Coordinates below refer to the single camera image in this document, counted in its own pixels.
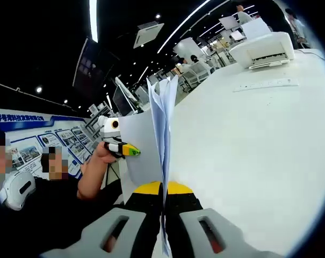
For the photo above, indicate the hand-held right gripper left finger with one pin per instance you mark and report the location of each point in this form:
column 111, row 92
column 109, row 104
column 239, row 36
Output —
column 119, row 231

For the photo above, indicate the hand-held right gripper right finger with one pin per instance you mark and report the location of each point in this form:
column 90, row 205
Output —
column 205, row 231

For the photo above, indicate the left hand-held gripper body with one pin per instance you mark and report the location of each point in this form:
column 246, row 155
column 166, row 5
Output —
column 111, row 129

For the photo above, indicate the white paper sheet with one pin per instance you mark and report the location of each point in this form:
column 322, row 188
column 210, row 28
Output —
column 157, row 139

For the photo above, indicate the person's left hand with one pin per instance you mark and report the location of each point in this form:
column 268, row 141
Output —
column 104, row 153

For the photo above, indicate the silver laptop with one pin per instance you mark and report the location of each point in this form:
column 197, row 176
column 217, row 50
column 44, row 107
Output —
column 123, row 98

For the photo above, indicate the person in dark clothes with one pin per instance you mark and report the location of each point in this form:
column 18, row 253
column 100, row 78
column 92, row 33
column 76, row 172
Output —
column 57, row 215

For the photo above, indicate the large hanging monitor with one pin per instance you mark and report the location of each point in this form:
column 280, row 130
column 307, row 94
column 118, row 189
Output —
column 91, row 67

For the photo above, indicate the white table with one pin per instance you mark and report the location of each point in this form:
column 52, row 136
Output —
column 245, row 147

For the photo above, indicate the ceiling air conditioner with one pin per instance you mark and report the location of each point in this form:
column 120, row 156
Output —
column 147, row 33

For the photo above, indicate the white office chair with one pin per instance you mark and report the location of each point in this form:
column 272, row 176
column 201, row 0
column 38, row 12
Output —
column 198, row 71

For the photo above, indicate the white worn device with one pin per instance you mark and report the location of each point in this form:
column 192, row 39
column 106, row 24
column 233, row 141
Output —
column 15, row 192

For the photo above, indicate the long ceiling light strip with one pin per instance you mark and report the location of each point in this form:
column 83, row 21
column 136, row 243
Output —
column 93, row 18

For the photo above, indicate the curved ceiling light strip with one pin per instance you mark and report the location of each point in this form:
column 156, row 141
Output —
column 186, row 20

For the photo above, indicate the white flat bar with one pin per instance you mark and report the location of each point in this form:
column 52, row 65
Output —
column 267, row 84

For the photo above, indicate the white printer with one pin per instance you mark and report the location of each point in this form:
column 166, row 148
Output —
column 264, row 48

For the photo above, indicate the blue white wall display board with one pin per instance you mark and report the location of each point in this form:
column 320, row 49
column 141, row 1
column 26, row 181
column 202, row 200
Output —
column 44, row 139

